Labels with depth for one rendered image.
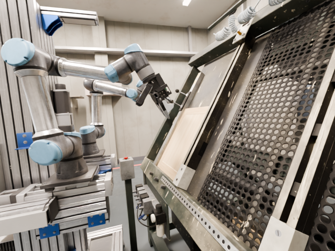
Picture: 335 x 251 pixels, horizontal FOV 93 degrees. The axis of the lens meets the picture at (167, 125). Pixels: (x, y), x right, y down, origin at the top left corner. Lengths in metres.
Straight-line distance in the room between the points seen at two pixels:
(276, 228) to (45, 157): 0.85
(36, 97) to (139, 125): 3.98
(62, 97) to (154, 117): 3.73
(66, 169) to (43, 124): 0.26
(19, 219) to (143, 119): 4.04
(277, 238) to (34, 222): 0.90
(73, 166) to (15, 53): 0.55
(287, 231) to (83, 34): 5.16
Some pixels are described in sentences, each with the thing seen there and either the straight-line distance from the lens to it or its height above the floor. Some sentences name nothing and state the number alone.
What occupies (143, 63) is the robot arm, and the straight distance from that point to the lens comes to 0.75.
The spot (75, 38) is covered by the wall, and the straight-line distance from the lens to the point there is 5.19.
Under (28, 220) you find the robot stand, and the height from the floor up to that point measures 0.92.
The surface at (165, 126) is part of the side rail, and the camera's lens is 1.64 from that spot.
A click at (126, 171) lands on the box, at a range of 1.56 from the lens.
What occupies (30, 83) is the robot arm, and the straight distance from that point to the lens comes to 0.89.
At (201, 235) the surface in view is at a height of 0.84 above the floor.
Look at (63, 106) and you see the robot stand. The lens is 1.23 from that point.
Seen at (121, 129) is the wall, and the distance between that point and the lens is 4.69.
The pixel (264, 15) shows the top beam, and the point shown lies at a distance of 1.26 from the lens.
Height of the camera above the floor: 1.34
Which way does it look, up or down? 4 degrees down
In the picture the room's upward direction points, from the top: 4 degrees counter-clockwise
